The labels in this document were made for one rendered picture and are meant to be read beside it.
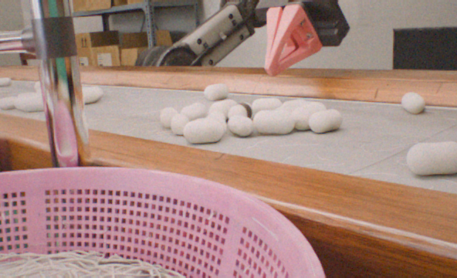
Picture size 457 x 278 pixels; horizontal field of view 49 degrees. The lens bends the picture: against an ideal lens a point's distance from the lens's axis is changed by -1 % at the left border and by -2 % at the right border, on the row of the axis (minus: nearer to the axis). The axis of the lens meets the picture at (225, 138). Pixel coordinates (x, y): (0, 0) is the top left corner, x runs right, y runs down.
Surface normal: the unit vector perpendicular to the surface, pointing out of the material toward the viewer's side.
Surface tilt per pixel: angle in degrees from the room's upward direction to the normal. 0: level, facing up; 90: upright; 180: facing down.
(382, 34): 91
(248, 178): 0
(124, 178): 75
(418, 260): 90
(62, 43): 90
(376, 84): 45
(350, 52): 90
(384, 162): 0
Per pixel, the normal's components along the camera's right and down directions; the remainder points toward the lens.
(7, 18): 0.72, 0.11
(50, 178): -0.09, -0.04
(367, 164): -0.07, -0.97
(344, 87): -0.54, -0.54
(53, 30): 0.32, 0.19
